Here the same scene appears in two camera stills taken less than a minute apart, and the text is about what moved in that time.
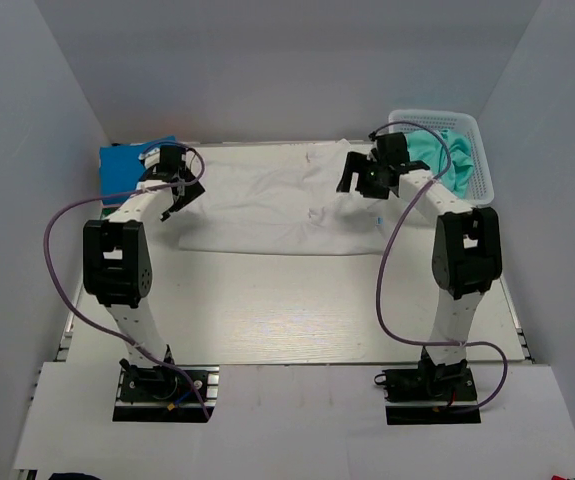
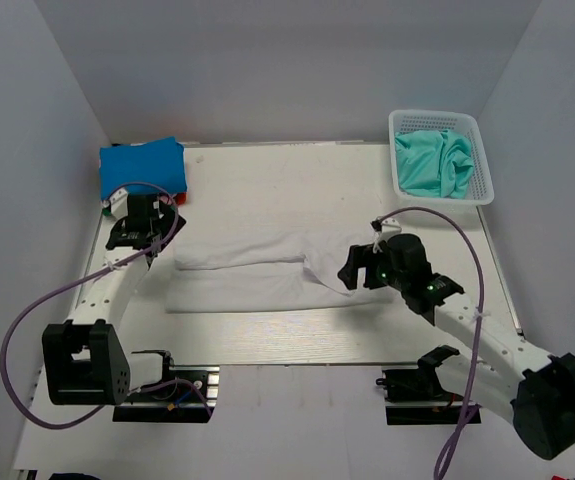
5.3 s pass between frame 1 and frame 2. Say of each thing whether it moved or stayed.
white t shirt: moved
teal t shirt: stayed
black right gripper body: moved
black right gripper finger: moved
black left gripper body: moved
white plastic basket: stayed
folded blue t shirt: stayed
